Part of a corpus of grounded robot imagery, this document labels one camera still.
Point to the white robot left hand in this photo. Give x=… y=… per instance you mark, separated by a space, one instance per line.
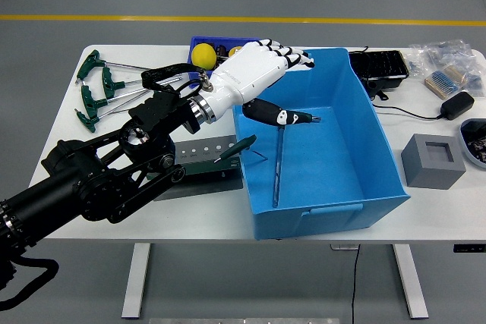
x=250 y=70

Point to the green silver wrench holder stand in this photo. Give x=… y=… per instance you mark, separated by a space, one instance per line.
x=200 y=143

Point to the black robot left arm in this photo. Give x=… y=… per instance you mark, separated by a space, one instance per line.
x=95 y=180

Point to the dark round tool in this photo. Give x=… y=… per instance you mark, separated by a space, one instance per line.
x=221 y=51

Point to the large light blue plastic box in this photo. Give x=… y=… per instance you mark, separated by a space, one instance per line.
x=334 y=157

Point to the yellow black tape measure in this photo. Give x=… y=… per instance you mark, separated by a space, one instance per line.
x=234 y=51

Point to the yellow lemon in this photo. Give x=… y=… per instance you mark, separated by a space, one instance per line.
x=204 y=55

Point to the small dark blue bin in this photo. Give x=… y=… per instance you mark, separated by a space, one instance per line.
x=201 y=39

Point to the black plastic tray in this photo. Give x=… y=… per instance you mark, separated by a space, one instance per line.
x=381 y=66

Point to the clear plastic parts bags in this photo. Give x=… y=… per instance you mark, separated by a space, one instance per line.
x=444 y=52

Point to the tan resistor strip bundle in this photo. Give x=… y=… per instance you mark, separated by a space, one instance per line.
x=446 y=81

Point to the grey hollow cube block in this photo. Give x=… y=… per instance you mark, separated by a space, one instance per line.
x=425 y=172

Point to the black power adapter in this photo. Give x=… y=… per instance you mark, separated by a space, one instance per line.
x=457 y=106

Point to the blue-rimmed parts bowl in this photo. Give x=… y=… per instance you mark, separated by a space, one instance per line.
x=472 y=130

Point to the white table leg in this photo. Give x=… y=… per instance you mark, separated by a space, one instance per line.
x=412 y=282
x=134 y=282

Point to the black table control panel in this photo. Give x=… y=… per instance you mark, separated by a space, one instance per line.
x=469 y=248

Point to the grey under-table bracket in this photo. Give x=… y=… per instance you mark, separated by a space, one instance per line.
x=341 y=246

